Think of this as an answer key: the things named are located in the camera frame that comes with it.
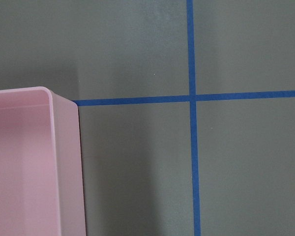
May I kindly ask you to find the brown table mat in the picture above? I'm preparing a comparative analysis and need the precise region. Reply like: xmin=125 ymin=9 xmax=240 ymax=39
xmin=0 ymin=0 xmax=295 ymax=236

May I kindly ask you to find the pink plastic bin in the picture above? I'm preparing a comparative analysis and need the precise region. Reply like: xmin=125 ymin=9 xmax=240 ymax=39
xmin=0 ymin=87 xmax=86 ymax=236

